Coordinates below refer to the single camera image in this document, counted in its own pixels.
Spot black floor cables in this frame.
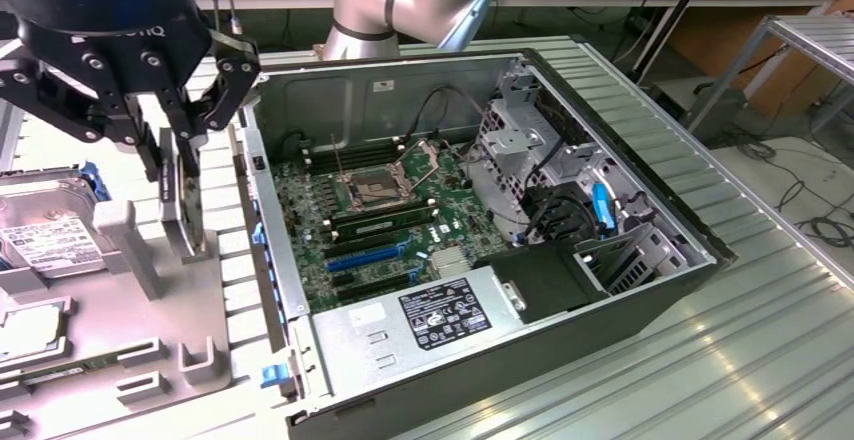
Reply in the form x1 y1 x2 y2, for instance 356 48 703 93
736 137 854 250

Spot blue case latch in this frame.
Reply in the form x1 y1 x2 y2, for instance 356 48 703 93
256 363 296 390

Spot metal frame table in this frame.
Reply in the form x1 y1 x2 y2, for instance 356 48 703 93
684 13 854 137

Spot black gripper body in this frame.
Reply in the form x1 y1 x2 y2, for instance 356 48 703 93
0 0 214 97

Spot green motherboard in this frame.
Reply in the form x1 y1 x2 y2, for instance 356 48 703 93
269 142 520 314

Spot blue expansion slot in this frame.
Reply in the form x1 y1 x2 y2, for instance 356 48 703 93
324 241 409 272

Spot black slanted pole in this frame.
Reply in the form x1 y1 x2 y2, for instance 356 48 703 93
628 0 720 77

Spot silver hard disk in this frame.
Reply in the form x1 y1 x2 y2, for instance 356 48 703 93
0 167 102 280

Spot metal disk bay cage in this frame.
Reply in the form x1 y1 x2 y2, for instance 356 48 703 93
465 57 601 196

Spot blue disk bracket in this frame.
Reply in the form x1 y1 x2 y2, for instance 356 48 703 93
76 161 113 207

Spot silver chipset heat sink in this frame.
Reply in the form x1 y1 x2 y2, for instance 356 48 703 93
428 247 473 275

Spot grey power supply unit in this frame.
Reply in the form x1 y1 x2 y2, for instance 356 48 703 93
306 264 529 397

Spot black plastic shroud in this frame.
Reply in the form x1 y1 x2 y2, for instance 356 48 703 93
473 243 609 325

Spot black RAM slots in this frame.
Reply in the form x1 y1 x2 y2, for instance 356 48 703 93
302 138 405 175

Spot black wire bundle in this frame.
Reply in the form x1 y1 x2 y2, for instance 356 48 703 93
516 181 601 247

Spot open black PC case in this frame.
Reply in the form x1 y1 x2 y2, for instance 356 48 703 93
225 47 739 440

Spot grey parts rack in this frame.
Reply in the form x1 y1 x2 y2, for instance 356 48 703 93
0 198 236 440

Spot black looped wire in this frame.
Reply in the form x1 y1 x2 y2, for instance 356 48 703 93
408 86 496 142

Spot silver CPU chip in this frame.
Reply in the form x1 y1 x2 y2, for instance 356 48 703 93
0 304 66 357

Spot installed green RAM stick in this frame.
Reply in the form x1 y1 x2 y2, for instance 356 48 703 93
330 204 433 240

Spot dark equipment box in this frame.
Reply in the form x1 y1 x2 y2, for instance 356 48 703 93
648 77 749 147

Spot metal socket cover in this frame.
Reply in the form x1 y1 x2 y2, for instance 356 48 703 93
390 138 443 197

